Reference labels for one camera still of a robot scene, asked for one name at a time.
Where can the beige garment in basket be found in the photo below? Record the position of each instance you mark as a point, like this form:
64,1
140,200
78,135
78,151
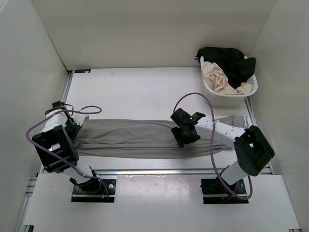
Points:
218,81

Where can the white laundry basket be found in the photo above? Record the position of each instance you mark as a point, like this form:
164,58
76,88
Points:
226,100

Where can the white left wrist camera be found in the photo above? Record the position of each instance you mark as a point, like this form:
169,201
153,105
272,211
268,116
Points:
79,119

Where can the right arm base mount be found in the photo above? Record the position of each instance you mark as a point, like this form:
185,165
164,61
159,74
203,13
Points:
214,192

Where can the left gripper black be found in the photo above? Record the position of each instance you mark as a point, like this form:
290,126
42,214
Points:
73,136

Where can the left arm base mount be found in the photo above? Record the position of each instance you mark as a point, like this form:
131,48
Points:
92,190

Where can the blue label sticker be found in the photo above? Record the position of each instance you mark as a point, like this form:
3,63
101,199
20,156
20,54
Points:
82,71

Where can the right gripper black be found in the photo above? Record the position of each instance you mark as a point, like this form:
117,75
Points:
176,132

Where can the aluminium front rail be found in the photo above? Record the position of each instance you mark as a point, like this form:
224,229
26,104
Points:
155,171

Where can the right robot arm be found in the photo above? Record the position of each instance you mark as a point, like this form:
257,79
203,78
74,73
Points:
252,149

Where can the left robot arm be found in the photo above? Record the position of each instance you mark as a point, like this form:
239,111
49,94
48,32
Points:
60,155

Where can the grey trousers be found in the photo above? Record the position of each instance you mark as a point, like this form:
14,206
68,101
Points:
139,139

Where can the black garment in basket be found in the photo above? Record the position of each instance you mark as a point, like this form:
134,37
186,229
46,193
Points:
235,66

